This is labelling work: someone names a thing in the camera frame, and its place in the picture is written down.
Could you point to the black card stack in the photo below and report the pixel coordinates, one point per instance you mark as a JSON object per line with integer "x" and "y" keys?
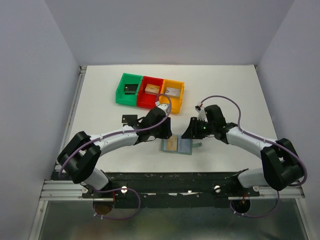
{"x": 130, "y": 89}

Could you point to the tan card stack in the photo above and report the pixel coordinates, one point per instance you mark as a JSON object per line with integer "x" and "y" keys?
{"x": 152, "y": 89}

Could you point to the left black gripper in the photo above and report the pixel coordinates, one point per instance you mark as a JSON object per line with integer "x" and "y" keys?
{"x": 164, "y": 128}

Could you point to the red plastic bin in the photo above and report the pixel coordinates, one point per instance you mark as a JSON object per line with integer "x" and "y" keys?
{"x": 145, "y": 100}

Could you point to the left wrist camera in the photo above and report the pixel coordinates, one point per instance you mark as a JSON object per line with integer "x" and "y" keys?
{"x": 166, "y": 107}

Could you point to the sage green card holder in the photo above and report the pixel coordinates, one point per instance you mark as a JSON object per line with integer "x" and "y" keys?
{"x": 184, "y": 146}

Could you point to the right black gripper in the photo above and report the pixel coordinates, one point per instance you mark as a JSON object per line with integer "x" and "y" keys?
{"x": 191, "y": 128}

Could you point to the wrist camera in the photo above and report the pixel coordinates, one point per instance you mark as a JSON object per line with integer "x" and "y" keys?
{"x": 166, "y": 107}
{"x": 201, "y": 112}

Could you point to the gold VIP card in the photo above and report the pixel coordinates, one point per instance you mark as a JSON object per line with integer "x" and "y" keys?
{"x": 171, "y": 144}

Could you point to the green plastic bin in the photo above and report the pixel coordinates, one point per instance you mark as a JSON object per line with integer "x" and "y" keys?
{"x": 120, "y": 97}

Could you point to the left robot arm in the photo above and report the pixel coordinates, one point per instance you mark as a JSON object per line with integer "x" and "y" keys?
{"x": 79, "y": 157}

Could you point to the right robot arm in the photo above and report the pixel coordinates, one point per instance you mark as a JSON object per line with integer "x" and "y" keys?
{"x": 280, "y": 168}

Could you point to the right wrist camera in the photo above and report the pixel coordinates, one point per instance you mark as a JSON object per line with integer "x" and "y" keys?
{"x": 201, "y": 112}

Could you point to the silver card stack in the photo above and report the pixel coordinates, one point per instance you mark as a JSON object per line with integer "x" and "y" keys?
{"x": 173, "y": 92}

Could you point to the black credit card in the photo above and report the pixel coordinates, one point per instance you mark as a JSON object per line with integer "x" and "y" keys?
{"x": 127, "y": 118}

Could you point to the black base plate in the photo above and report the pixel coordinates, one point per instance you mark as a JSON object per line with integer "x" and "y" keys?
{"x": 157, "y": 190}

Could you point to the aluminium frame rail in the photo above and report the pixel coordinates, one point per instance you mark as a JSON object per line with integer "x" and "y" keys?
{"x": 67, "y": 120}

